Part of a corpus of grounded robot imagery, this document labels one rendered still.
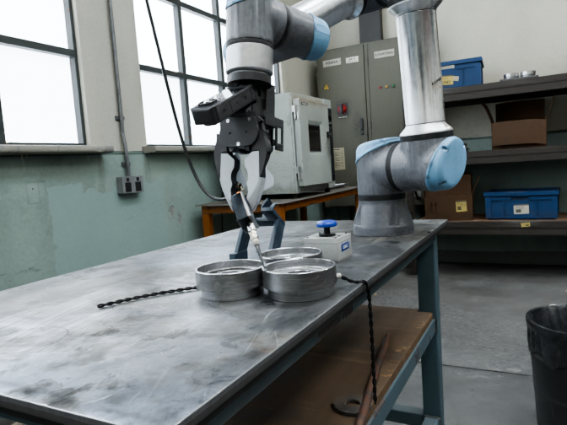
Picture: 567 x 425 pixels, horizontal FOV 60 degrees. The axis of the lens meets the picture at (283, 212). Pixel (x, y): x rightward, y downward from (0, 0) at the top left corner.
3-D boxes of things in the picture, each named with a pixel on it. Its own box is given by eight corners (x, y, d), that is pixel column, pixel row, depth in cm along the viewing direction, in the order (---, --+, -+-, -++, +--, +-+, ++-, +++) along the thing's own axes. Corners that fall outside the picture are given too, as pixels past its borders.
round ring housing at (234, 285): (187, 304, 68) (185, 275, 68) (207, 286, 78) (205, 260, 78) (261, 302, 67) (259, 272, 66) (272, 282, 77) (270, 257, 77)
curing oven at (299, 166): (308, 198, 296) (300, 89, 290) (224, 201, 325) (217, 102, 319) (343, 190, 351) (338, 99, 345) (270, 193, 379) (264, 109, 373)
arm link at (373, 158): (377, 191, 131) (375, 140, 129) (420, 190, 120) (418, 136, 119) (347, 195, 123) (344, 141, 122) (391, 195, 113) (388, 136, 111)
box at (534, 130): (557, 145, 354) (556, 91, 350) (480, 150, 378) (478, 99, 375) (555, 145, 391) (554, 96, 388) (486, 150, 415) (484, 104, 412)
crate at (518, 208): (560, 213, 393) (559, 186, 391) (558, 219, 361) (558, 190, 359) (491, 214, 420) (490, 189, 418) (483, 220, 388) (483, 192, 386)
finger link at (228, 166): (251, 212, 81) (257, 156, 81) (231, 211, 76) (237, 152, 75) (236, 210, 83) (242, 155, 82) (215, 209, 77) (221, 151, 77)
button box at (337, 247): (339, 262, 89) (337, 236, 89) (304, 261, 92) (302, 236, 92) (354, 254, 96) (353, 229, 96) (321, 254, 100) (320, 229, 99)
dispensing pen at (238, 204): (251, 269, 67) (223, 179, 77) (260, 281, 71) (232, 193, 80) (266, 263, 67) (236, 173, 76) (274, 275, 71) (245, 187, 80)
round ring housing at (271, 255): (315, 267, 87) (313, 244, 86) (331, 280, 76) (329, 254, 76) (256, 273, 85) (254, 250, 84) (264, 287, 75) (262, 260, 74)
